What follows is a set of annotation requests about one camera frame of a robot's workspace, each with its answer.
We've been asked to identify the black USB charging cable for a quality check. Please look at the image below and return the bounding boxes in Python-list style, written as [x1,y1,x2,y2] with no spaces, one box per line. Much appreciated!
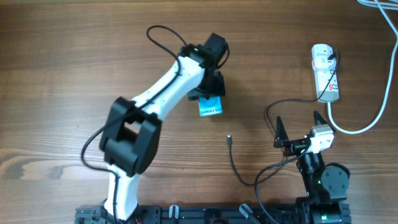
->
[226,49,341,187]

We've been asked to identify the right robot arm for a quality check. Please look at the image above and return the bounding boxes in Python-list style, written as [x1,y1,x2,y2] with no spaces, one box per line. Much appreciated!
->
[274,111,352,224]

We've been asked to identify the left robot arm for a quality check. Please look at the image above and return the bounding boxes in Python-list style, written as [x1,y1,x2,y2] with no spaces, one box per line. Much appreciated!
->
[99,33,229,223]

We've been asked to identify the white power strip cord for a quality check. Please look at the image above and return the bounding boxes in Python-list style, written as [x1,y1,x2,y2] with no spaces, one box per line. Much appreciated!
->
[326,0,398,135]

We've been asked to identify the white USB charger plug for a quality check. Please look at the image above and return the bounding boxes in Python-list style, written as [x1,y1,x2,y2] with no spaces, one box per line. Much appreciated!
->
[312,55,336,72]

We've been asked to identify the Galaxy smartphone teal screen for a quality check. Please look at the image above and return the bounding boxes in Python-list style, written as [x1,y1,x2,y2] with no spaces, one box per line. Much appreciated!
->
[198,96,223,117]

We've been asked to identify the white cables in corner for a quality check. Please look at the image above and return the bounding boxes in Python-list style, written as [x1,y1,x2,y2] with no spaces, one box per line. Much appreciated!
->
[356,0,398,11]

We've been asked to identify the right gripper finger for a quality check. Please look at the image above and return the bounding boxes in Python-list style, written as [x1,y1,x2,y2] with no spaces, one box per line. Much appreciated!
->
[313,110,336,134]
[274,116,289,148]

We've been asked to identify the white power strip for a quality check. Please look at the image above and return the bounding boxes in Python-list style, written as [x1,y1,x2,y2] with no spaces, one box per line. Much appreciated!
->
[312,44,340,103]

